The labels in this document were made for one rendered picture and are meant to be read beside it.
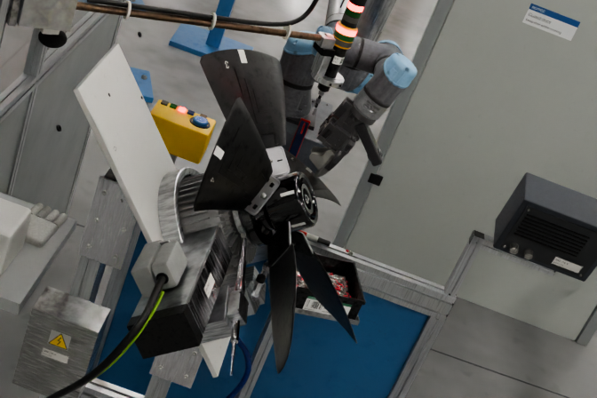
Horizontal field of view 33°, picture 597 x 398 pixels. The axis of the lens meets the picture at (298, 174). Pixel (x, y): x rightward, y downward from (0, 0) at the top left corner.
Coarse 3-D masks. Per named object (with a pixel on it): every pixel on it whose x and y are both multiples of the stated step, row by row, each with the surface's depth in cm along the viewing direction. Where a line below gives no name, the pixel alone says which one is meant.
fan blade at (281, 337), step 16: (288, 256) 199; (272, 272) 204; (288, 272) 197; (272, 288) 203; (288, 288) 194; (272, 304) 202; (288, 304) 192; (272, 320) 201; (288, 320) 190; (288, 336) 188; (288, 352) 187
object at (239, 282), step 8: (240, 256) 203; (240, 264) 200; (240, 272) 199; (240, 280) 197; (240, 288) 195; (240, 320) 190; (232, 328) 188; (232, 336) 187; (232, 344) 186; (232, 352) 184; (232, 360) 183; (232, 368) 182
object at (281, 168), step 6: (270, 150) 212; (276, 150) 212; (282, 150) 212; (270, 156) 211; (276, 156) 212; (282, 156) 212; (276, 162) 211; (282, 162) 212; (276, 168) 211; (282, 168) 211; (288, 168) 212; (276, 174) 210; (282, 174) 211
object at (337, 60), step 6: (336, 48) 201; (336, 54) 202; (342, 54) 202; (330, 60) 203; (336, 60) 202; (342, 60) 203; (330, 66) 203; (336, 66) 203; (330, 72) 204; (336, 72) 204; (318, 84) 207; (324, 90) 206
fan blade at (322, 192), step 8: (288, 152) 243; (288, 160) 238; (296, 168) 236; (304, 168) 240; (312, 176) 239; (312, 184) 231; (320, 184) 238; (320, 192) 230; (328, 192) 238; (336, 200) 239
